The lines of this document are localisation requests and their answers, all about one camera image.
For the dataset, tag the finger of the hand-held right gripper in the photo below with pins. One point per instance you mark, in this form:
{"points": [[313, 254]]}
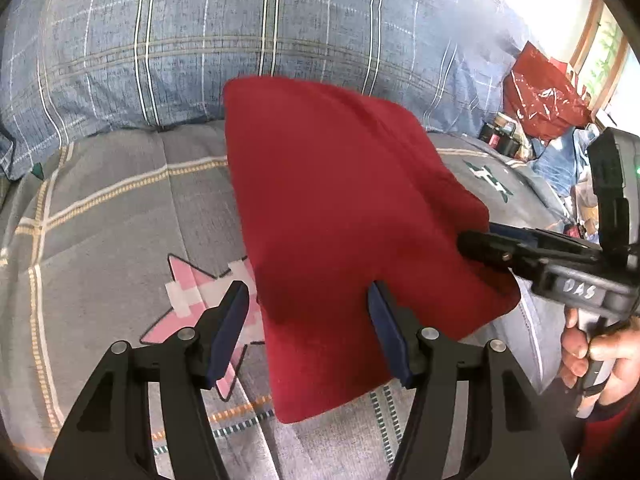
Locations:
{"points": [[560, 241], [487, 249]]}

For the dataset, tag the red plastic bag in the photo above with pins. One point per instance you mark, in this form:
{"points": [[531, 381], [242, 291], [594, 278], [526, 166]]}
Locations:
{"points": [[542, 95]]}

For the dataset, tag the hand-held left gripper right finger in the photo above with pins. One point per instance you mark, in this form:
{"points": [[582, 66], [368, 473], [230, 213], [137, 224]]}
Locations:
{"points": [[392, 340]]}

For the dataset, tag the blue denim cloth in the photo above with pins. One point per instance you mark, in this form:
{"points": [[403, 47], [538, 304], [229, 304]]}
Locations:
{"points": [[560, 165]]}

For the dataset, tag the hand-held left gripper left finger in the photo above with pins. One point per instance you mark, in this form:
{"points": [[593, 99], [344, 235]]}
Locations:
{"points": [[227, 340]]}

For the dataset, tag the red garment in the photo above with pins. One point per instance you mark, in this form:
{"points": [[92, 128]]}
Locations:
{"points": [[340, 185]]}

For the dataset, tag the grey printed bedsheet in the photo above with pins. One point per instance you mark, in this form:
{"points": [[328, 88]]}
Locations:
{"points": [[110, 240]]}

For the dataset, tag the black container red label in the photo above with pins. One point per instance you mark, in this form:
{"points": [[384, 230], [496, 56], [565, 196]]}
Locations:
{"points": [[492, 132]]}

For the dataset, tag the wooden window frame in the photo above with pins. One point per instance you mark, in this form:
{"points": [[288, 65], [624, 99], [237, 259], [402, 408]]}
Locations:
{"points": [[607, 45]]}

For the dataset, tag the person's right forearm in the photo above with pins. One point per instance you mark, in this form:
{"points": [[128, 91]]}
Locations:
{"points": [[610, 430]]}

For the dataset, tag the person's right hand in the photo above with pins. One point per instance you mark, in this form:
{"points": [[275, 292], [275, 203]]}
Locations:
{"points": [[572, 350]]}

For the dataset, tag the blue plaid pillow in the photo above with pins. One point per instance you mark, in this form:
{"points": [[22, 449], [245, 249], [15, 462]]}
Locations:
{"points": [[150, 35]]}

